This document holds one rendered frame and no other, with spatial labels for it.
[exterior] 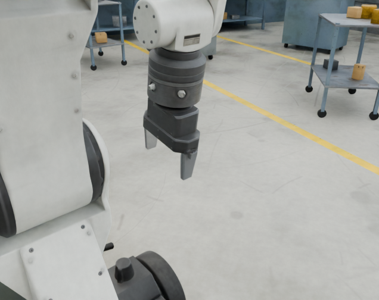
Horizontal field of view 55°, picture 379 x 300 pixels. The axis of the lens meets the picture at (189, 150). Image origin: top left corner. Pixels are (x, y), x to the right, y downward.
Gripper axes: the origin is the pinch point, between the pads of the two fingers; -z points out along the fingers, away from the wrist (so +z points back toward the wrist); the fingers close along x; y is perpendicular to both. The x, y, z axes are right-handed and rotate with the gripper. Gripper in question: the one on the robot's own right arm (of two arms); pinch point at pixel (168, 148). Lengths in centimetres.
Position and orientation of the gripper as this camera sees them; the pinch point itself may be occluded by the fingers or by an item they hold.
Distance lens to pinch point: 66.1
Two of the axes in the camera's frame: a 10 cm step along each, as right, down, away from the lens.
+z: 1.1, -8.1, -5.8
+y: -7.6, 3.1, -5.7
